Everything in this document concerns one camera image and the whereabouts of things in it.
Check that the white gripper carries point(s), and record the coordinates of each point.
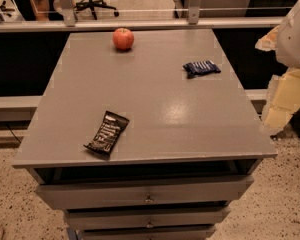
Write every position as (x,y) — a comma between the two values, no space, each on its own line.
(295,40)

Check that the black rxbar chocolate wrapper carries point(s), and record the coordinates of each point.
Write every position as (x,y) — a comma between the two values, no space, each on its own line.
(108,133)

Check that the blue rxbar blueberry wrapper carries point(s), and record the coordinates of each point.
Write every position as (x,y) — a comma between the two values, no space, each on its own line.
(200,68)

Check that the top grey drawer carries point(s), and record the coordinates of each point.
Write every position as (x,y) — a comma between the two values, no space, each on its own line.
(148,192)

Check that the grey drawer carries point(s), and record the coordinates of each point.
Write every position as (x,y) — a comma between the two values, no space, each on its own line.
(147,218)
(194,232)
(148,192)

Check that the grey drawer cabinet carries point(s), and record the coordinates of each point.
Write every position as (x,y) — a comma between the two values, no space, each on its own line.
(179,127)

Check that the red apple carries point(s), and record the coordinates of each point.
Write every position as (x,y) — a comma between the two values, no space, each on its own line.
(123,39)

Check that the middle grey drawer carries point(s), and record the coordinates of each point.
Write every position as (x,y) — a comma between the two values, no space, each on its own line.
(147,218)

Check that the bottom grey drawer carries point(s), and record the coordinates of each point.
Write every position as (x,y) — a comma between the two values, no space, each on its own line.
(194,232)

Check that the black office chair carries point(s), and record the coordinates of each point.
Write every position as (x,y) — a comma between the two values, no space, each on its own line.
(92,4)

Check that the grey metal railing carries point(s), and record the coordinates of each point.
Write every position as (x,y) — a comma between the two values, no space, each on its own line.
(195,17)

